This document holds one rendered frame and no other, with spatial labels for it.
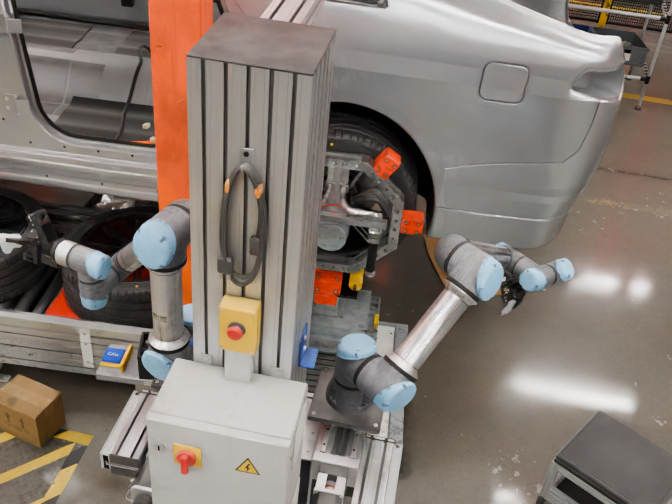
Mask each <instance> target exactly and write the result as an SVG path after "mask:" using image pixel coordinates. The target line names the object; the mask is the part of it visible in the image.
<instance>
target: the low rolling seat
mask: <svg viewBox="0 0 672 504"><path fill-rule="evenodd" d="M539 495H540V496H538V497H537V500H536V504H672V454H670V453H669V452H667V451H665V450H664V449H662V448H661V447H659V446H657V445H656V444H654V443H653V442H651V441H649V440H648V439H646V438H645V437H643V436H641V435H640V434H638V433H637V432H635V431H633V430H632V429H630V428H628V427H627V426H625V425H624V424H622V423H620V422H619V421H617V420H616V419H614V418H612V417H611V416H609V415H608V414H606V413H604V412H603V411H600V410H599V411H597V412H596V413H595V414H594V415H593V416H592V417H591V419H590V420H589V421H588V422H587V423H586V424H585V425H584V426H583V427H582V428H581V429H580V430H579V431H578V432H577V433H576V434H575V435H574V436H573V437H572V439H571V440H570V441H569V442H568V443H567V444H566V445H565V446H564V447H563V448H562V449H561V450H560V451H559V452H558V453H557V454H556V457H555V458H554V460H553V461H552V462H551V465H550V468H549V470H548V473H547V476H546V478H545V481H544V484H543V486H542V489H541V492H540V494H539Z"/></svg>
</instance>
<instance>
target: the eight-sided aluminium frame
mask: <svg viewBox="0 0 672 504"><path fill-rule="evenodd" d="M374 162H375V160H374V159H372V157H371V156H370V155H364V154H354V153H346V152H338V151H330V150H326V156H325V166H327V167H329V166H332V167H335V168H342V169H343V168H348V169H350V170H358V171H364V172H365V173H366V175H367V176H368V177H369V178H370V179H371V180H372V181H373V182H374V183H375V185H376V186H377V187H378V188H379V189H380V190H381V191H382V192H383V193H384V195H385V196H386V197H387V198H388V199H389V200H390V201H391V202H392V204H393V209H392V215H391V222H390V228H389V235H388V236H387V237H386V238H384V239H383V240H381V243H380V244H378V250H377V257H376V261H377V260H378V259H380V258H382V257H383V256H385V255H387V254H388V253H390V252H392V251H393V250H395V249H397V244H398V238H399V232H400V225H401V219H402V213H403V209H404V197H405V195H404V194H403V193H402V191H401V189H399V188H398V187H397V186H396V185H395V183H394V182H393V181H392V180H391V179H390V178H389V177H388V178H387V179H386V180H384V179H383V178H382V177H381V176H380V175H379V174H377V173H376V172H375V171H374V170H373V169H374ZM345 163H346V164H345ZM367 255H368V249H366V250H365V251H363V252H361V253H360V254H358V255H356V256H355V257H345V256H337V255H329V254H322V253H317V257H316V268H317V269H323V270H331V271H338V272H346V273H348V274H349V273H353V274H355V273H357V272H359V271H360V270H362V269H363V268H365V267H366V261H367Z"/></svg>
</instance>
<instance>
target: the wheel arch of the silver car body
mask: <svg viewBox="0 0 672 504"><path fill-rule="evenodd" d="M334 102H340V104H339V110H341V111H343V110H346V111H347V112H348V111H353V112H355V113H356V112H358V113H361V114H365V115H368V116H369V117H373V118H375V119H376V120H379V121H381V122H382V123H383V124H386V125H387V126H388V128H389V127H390V128H391V129H392V130H393V131H394V132H396V133H397V134H398V136H400V137H401V139H402V140H403V142H405V144H406V145H407V147H408V148H409V150H410V152H411V154H412V156H413V159H414V161H415V165H416V169H417V177H418V184H417V194H419V195H420V196H422V197H424V198H425V200H426V237H428V238H429V236H430V234H431V231H432V229H433V226H434V222H435V218H436V211H437V189H436V182H435V178H434V174H433V170H432V167H431V165H430V162H429V160H428V158H427V156H426V154H425V152H424V150H423V149H422V147H421V146H420V144H419V143H418V141H417V140H416V139H415V138H414V136H413V135H412V134H411V133H410V132H409V131H408V130H407V129H406V128H405V127H404V126H403V125H402V124H400V123H399V122H398V121H397V120H395V119H394V118H392V117H391V116H389V115H388V114H386V113H384V112H382V111H380V110H378V109H376V108H374V107H371V106H368V105H365V104H362V103H358V102H353V101H347V100H331V101H330V110H333V109H334Z"/></svg>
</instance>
